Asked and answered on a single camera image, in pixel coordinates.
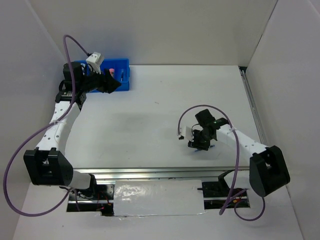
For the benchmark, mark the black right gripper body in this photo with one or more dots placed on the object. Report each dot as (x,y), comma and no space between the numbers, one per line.
(200,135)

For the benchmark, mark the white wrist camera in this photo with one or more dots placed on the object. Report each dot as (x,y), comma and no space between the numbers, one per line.
(185,133)
(94,61)

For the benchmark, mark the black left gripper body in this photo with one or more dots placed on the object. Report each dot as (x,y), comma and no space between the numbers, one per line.
(92,82)

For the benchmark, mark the aluminium rail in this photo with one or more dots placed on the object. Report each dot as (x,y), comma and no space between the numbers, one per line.
(257,120)
(156,173)

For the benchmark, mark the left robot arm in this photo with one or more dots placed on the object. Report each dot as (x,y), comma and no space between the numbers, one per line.
(47,164)

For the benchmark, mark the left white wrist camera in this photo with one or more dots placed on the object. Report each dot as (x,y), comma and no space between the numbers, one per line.
(94,61)

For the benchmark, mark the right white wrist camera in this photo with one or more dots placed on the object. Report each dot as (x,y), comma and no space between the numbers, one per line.
(185,133)

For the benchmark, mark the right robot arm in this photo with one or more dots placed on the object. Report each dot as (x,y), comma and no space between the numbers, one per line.
(227,135)

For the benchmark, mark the dark blue gel pen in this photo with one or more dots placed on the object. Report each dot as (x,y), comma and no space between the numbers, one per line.
(212,146)

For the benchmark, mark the silver foil cover sheet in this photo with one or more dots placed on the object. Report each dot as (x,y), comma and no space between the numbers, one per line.
(158,198)

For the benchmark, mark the blue compartment tray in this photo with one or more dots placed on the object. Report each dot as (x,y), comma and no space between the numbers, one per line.
(118,64)

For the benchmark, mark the aluminium front rail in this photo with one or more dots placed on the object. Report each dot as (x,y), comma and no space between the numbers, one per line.
(156,173)

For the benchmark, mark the pink capped marker tube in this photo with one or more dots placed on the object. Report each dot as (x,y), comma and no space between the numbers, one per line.
(112,72)

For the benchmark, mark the aluminium right rail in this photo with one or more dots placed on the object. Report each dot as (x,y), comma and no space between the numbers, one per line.
(257,120)

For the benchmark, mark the black gel pen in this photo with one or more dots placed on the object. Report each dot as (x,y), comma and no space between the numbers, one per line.
(122,75)

